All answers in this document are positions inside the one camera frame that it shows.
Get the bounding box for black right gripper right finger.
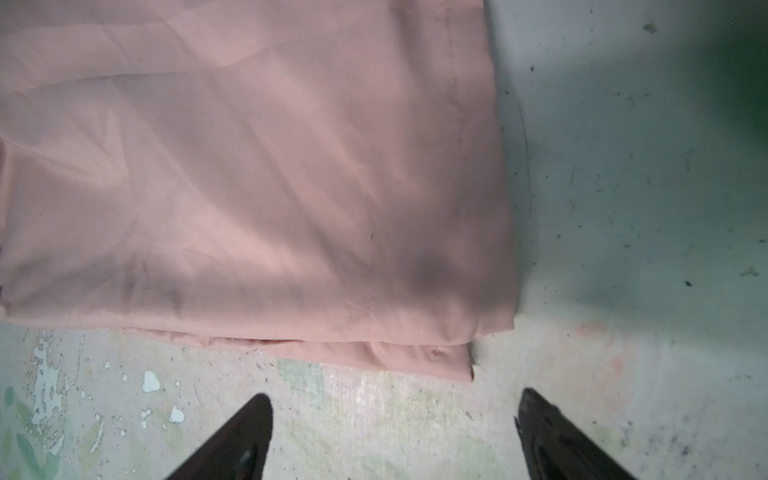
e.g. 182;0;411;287
515;387;634;480

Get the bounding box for pink shorts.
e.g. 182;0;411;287
1;1;517;381

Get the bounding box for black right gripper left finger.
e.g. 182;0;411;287
167;393;274;480

